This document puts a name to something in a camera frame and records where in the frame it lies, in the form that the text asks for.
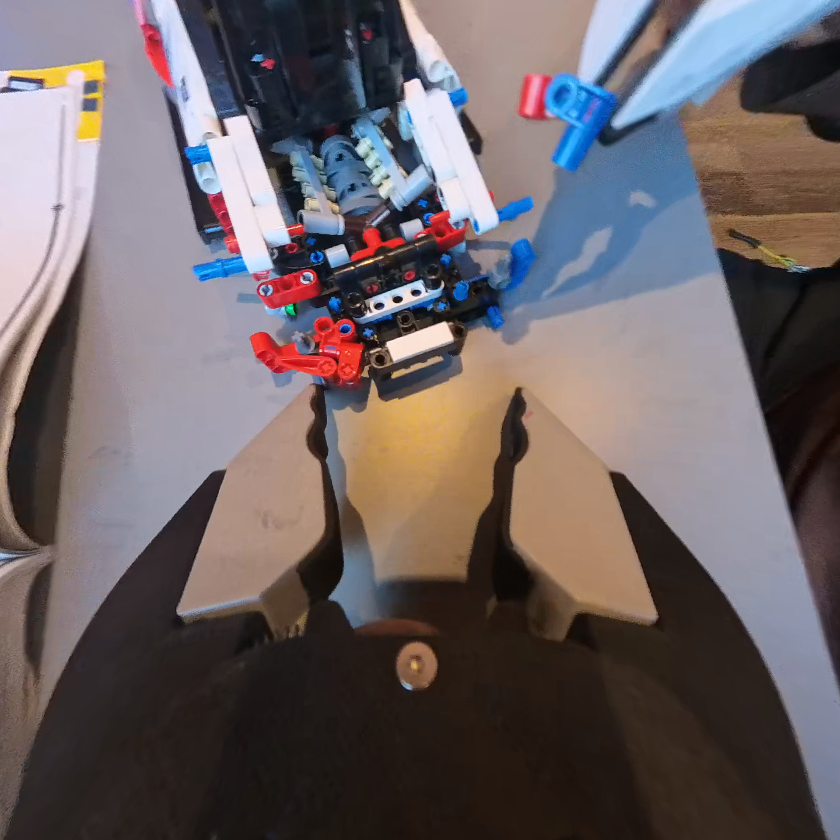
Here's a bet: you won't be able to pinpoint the open instruction booklet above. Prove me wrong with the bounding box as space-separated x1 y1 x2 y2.
0 60 107 572

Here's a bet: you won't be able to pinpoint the yellow black wire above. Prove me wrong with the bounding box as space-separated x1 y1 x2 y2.
727 228 807 271

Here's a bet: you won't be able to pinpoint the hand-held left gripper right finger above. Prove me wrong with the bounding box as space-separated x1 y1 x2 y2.
467 386 660 643

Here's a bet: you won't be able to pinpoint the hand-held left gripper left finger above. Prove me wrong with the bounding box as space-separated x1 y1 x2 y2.
175 384 345 643

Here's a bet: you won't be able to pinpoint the person's dark trousers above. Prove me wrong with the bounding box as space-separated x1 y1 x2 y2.
715 249 840 500

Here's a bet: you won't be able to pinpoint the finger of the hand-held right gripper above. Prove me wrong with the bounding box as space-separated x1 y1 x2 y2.
577 0 660 89
598 0 836 144

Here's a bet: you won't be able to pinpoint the grey desk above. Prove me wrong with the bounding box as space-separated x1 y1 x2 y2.
0 0 824 840

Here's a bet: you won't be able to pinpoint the small blue red brick piece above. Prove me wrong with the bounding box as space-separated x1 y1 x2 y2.
518 72 618 173

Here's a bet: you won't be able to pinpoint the brick-built toy race car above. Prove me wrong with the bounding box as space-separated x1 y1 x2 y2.
134 0 536 395

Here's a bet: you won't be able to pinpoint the person's brown top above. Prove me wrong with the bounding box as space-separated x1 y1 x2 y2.
784 394 840 690

